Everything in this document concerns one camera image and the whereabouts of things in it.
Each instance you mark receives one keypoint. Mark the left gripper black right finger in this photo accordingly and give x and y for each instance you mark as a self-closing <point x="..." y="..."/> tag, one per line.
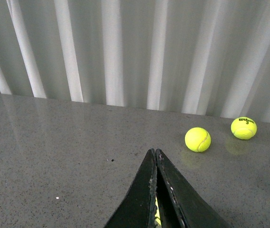
<point x="180" y="206"/>

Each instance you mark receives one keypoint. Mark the far Wilson tennis ball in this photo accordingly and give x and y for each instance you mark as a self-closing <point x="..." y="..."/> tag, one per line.
<point x="243" y="128"/>

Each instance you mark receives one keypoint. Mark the plain yellow tennis ball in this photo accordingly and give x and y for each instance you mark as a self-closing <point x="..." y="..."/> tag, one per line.
<point x="197" y="139"/>

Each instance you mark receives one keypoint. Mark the near Wilson tennis ball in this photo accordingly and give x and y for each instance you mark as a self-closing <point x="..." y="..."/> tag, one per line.
<point x="157" y="219"/>

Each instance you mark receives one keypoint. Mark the wilson tennis ball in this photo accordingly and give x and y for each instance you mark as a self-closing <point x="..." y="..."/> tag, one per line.
<point x="243" y="128"/>
<point x="157" y="219"/>

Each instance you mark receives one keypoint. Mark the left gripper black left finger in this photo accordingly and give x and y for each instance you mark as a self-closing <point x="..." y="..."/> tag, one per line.
<point x="138" y="208"/>

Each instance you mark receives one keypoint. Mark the white pleated curtain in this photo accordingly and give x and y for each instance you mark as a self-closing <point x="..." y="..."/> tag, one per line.
<point x="207" y="57"/>

